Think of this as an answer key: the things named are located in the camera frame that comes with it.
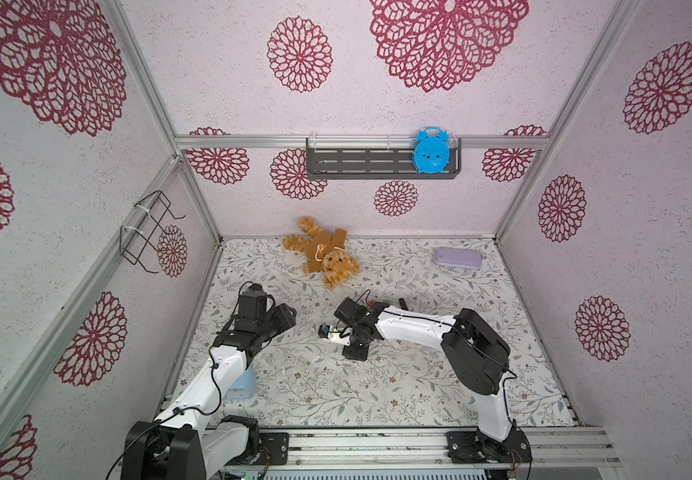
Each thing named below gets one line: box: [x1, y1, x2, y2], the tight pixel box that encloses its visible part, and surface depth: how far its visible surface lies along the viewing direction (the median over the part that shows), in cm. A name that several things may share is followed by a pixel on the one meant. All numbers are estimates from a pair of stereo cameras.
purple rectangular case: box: [434, 247, 483, 267], surface depth 115 cm
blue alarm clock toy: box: [412, 127, 450, 174], surface depth 90 cm
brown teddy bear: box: [283, 217, 361, 289], surface depth 108 cm
